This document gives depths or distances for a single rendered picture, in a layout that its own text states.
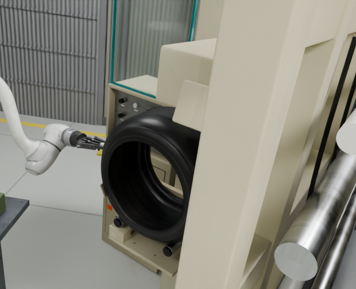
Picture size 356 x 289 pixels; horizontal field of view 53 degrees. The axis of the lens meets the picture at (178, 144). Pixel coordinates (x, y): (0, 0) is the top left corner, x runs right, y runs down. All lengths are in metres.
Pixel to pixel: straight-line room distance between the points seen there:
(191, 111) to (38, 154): 1.15
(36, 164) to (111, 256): 1.23
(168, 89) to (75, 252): 2.10
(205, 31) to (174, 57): 0.67
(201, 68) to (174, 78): 0.08
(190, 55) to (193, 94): 0.14
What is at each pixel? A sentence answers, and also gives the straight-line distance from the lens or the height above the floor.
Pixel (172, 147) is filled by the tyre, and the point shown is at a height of 1.39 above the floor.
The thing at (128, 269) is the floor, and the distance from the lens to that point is 2.74.
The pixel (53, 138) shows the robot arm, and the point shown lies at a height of 1.15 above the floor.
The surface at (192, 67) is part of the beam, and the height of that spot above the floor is 1.75.
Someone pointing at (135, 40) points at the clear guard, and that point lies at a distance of 2.17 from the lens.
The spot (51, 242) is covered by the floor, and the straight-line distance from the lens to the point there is 2.97.
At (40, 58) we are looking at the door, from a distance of 4.86.
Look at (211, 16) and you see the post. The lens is 1.56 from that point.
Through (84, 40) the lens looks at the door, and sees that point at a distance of 4.60.
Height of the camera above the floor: 1.95
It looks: 25 degrees down
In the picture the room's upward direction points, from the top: 8 degrees clockwise
